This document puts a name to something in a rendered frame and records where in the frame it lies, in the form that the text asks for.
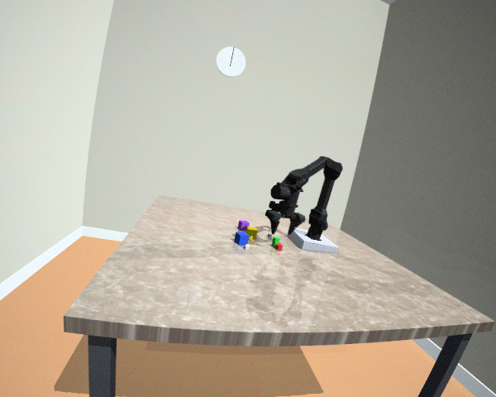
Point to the yellow block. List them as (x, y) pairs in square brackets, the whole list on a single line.
[(252, 232)]

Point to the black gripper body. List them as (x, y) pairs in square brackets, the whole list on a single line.
[(288, 209)]

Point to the purple block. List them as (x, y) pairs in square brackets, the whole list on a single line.
[(243, 225)]

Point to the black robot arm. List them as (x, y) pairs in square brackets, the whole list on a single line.
[(290, 188)]

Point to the blue cube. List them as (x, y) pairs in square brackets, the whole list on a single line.
[(241, 238)]

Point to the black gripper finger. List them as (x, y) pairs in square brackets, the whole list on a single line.
[(293, 225), (274, 225)]

